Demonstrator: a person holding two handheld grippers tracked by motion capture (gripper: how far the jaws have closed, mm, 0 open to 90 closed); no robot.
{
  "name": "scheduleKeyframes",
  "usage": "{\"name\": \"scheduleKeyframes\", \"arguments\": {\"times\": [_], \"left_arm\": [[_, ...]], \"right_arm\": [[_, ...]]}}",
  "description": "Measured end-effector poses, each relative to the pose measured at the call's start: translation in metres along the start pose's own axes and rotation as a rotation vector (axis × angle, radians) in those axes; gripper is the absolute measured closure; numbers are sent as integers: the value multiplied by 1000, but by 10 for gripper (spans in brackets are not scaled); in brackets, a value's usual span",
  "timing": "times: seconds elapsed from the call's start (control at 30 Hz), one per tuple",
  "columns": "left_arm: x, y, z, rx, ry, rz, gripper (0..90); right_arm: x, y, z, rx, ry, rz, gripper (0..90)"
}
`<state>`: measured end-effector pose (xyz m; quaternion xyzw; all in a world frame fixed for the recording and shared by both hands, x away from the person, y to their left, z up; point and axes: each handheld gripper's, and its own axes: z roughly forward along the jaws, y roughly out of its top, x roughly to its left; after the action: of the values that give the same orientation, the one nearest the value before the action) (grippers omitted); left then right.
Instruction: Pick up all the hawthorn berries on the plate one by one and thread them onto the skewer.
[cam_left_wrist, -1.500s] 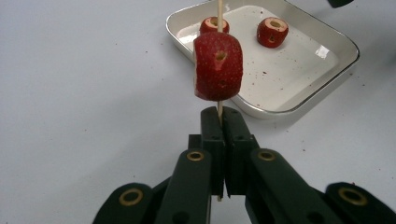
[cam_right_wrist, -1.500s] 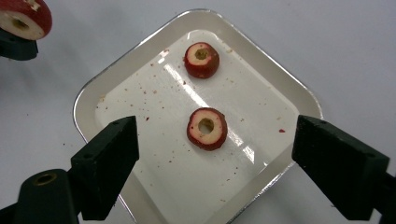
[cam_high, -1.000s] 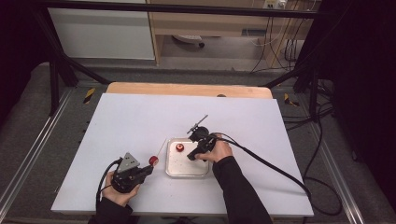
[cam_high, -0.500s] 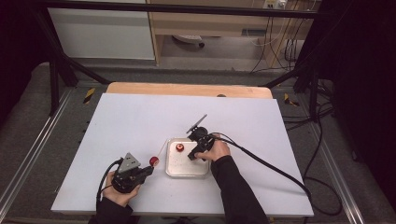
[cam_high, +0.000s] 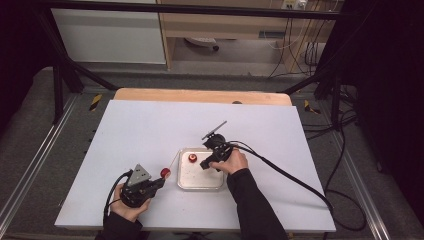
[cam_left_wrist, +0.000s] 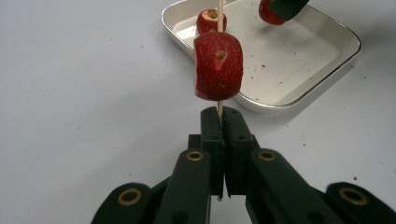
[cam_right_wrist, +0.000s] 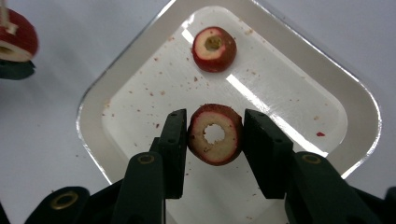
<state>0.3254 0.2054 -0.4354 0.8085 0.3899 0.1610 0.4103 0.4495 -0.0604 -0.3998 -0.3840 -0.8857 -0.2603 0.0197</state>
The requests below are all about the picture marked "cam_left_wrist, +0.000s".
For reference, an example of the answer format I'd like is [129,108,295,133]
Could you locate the white metal tray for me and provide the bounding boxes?
[161,0,362,115]

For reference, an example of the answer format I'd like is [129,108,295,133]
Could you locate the thin bamboo skewer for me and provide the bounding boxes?
[216,0,225,202]

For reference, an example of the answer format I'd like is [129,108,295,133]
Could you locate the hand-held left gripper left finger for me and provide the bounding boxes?
[153,106,226,224]

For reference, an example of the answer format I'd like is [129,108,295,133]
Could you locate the red cored hawthorn fruit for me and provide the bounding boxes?
[195,8,228,35]
[258,0,287,26]
[192,31,244,102]

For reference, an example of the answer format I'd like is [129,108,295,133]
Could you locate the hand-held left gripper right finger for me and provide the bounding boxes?
[222,106,344,224]

